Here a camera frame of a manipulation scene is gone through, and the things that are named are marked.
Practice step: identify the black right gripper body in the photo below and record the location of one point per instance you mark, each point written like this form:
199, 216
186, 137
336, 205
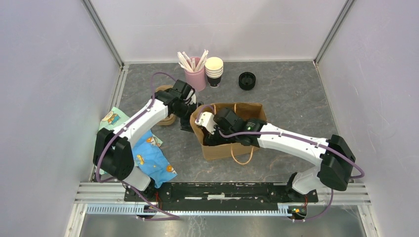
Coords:
213, 139

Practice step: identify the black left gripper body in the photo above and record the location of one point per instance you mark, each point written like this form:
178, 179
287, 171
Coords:
186, 109

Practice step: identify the brown paper takeout bag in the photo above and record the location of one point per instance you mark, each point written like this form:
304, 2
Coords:
229, 150

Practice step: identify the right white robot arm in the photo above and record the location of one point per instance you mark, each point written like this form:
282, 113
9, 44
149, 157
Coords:
332, 159

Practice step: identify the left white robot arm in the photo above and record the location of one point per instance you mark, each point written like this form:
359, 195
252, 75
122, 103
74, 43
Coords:
113, 147

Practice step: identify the brown cardboard cup carriers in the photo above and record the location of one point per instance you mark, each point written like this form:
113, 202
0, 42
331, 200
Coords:
171, 118

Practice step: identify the stack of paper cups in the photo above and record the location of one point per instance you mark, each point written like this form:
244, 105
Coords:
214, 71

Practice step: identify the pink metal utensil cup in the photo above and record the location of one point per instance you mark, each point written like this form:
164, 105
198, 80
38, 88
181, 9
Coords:
196, 79

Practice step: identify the blue patterned cloth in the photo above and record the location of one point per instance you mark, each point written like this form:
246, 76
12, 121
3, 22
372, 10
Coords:
149, 158

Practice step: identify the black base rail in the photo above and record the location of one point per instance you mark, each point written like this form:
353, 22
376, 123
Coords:
226, 196

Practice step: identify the green patterned cloth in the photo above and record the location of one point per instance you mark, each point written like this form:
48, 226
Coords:
117, 117

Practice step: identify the stack of black lids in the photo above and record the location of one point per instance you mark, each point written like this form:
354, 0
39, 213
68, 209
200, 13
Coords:
247, 81

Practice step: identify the wooden stirrers in wrappers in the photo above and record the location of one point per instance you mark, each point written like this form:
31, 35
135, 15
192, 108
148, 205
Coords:
192, 65

